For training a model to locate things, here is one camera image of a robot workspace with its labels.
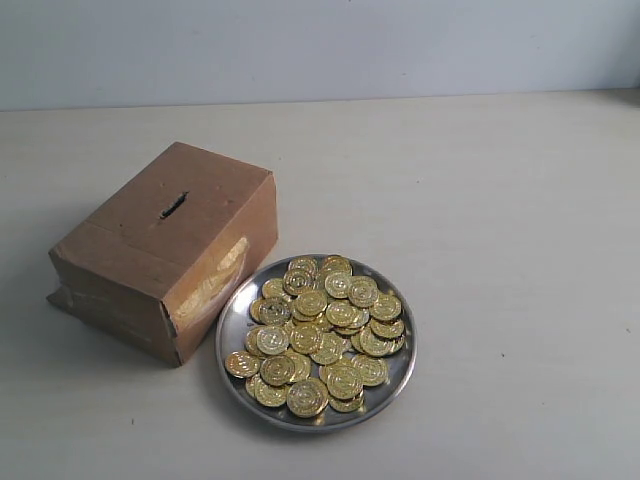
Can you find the brown cardboard slotted box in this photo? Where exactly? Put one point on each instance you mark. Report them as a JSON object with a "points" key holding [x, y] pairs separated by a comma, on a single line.
{"points": [[155, 264]]}

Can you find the round steel plate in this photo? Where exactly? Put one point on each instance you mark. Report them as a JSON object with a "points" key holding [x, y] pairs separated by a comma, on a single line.
{"points": [[234, 321]]}

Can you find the gold coin far left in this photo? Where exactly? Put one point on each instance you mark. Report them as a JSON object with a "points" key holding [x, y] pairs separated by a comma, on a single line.
{"points": [[242, 364]]}

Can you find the gold coin front centre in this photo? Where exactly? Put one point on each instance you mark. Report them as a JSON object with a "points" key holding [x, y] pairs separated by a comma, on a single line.
{"points": [[307, 398]]}

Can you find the gold coin front right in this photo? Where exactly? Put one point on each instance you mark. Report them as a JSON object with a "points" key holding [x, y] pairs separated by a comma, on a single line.
{"points": [[373, 371]]}

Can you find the gold coin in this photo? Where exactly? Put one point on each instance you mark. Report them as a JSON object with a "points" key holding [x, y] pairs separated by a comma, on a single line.
{"points": [[307, 398], [242, 364], [373, 371]]}

